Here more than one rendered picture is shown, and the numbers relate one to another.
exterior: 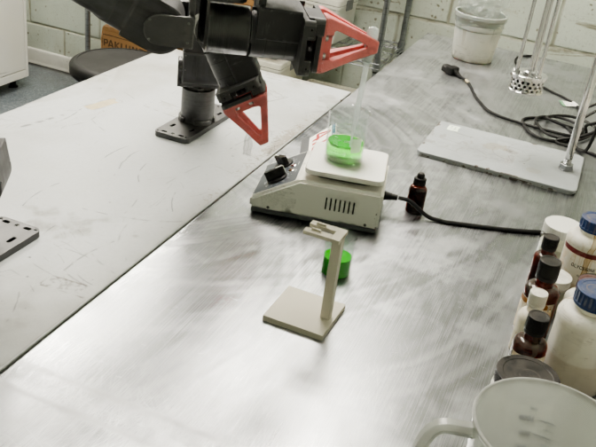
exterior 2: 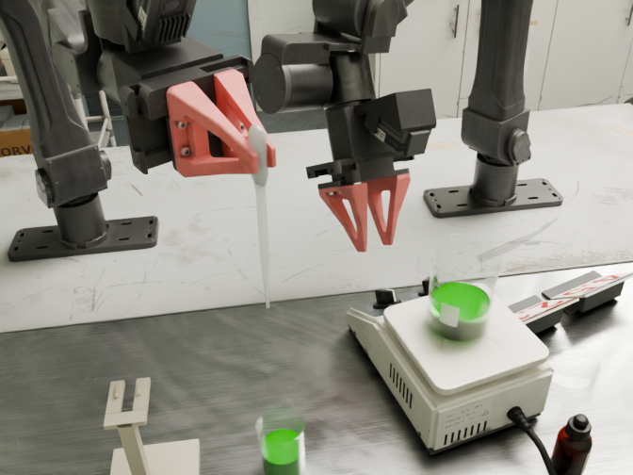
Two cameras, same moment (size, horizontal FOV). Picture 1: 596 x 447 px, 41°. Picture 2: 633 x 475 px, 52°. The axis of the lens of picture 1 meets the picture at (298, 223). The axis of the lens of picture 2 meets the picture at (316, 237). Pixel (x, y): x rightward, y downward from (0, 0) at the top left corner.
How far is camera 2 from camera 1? 92 cm
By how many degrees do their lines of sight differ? 54
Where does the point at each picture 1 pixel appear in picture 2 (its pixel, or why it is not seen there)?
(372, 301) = not seen: outside the picture
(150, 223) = (242, 283)
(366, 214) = (421, 420)
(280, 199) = (362, 333)
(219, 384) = not seen: outside the picture
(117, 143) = not seen: hidden behind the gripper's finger
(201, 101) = (486, 174)
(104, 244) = (173, 281)
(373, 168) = (472, 363)
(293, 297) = (172, 455)
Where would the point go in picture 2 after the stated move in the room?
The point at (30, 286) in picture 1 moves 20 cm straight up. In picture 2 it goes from (67, 286) to (24, 145)
